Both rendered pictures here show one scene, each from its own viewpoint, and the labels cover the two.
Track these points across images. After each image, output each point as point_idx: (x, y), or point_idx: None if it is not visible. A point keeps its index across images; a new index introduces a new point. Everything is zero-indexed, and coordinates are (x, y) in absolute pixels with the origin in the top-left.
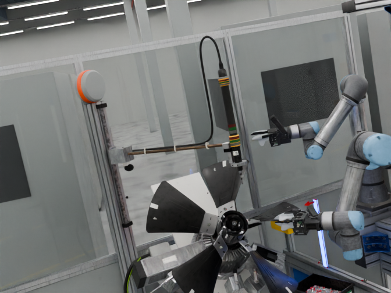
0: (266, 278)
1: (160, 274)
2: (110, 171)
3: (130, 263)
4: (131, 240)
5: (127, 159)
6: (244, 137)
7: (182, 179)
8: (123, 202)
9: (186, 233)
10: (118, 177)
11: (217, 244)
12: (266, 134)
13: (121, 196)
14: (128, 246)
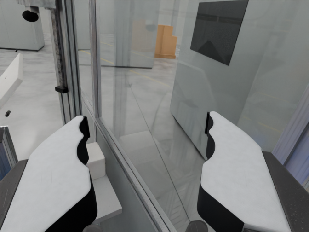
0: None
1: None
2: (50, 19)
3: (64, 124)
4: (68, 108)
5: (20, 0)
6: (299, 130)
7: (14, 71)
8: (60, 64)
9: None
10: (62, 33)
11: None
12: (33, 215)
13: (58, 56)
14: (65, 110)
